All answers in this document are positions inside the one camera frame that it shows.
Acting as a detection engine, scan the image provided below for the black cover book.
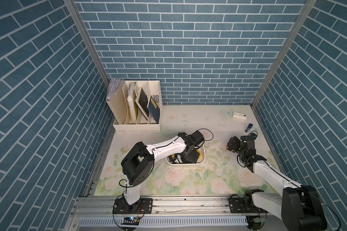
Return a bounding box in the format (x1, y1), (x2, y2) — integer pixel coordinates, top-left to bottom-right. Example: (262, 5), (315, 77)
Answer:
(136, 87), (149, 120)

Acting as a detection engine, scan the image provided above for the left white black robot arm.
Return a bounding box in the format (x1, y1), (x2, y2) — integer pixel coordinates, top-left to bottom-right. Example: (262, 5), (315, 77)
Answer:
(121, 130), (205, 206)

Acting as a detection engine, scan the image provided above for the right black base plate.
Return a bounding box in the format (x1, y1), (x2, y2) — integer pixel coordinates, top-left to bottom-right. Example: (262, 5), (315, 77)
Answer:
(228, 189), (268, 214)

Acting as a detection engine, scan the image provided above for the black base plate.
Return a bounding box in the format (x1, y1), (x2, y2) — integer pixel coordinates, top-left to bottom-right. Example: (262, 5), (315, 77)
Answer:
(113, 197), (153, 215)
(228, 189), (268, 214)

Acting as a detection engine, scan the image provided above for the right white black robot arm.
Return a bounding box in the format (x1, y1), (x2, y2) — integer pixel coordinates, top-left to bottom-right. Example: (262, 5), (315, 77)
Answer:
(227, 132), (327, 231)

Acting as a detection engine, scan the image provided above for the white oval storage box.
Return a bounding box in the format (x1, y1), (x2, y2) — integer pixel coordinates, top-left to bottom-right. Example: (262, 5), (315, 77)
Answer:
(165, 146), (206, 166)

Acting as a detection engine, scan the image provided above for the aluminium rail frame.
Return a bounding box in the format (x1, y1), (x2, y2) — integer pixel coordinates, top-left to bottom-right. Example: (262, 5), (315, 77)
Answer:
(65, 195), (276, 231)

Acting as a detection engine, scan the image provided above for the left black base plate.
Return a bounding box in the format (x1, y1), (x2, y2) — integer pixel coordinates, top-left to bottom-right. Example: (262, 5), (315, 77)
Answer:
(113, 197), (153, 215)

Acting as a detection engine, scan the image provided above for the cream file organizer rack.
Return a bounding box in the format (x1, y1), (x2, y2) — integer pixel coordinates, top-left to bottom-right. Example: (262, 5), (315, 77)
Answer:
(106, 79), (163, 132)

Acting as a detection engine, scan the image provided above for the floral table mat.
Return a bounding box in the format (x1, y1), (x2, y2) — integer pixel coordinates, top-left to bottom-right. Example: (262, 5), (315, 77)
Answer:
(92, 105), (277, 196)

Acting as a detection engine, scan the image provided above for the black yellow tape measure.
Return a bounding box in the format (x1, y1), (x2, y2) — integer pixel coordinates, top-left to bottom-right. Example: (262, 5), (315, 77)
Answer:
(168, 154), (177, 163)

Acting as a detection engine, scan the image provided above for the dark blue booklet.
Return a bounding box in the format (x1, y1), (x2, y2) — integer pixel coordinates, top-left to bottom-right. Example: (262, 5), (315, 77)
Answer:
(147, 96), (161, 124)

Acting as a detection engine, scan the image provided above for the small blue bottle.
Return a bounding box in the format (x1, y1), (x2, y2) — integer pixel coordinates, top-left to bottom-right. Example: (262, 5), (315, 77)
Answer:
(245, 123), (253, 133)

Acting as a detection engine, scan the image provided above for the green circuit board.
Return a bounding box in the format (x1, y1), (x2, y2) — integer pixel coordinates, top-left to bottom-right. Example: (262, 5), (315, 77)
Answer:
(121, 217), (140, 226)

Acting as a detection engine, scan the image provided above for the white book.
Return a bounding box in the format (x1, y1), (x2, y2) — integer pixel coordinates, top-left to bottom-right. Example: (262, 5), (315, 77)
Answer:
(127, 82), (138, 124)

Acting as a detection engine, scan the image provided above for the white rectangular remote box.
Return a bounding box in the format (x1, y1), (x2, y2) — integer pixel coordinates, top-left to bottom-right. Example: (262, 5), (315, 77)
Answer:
(233, 112), (247, 120)

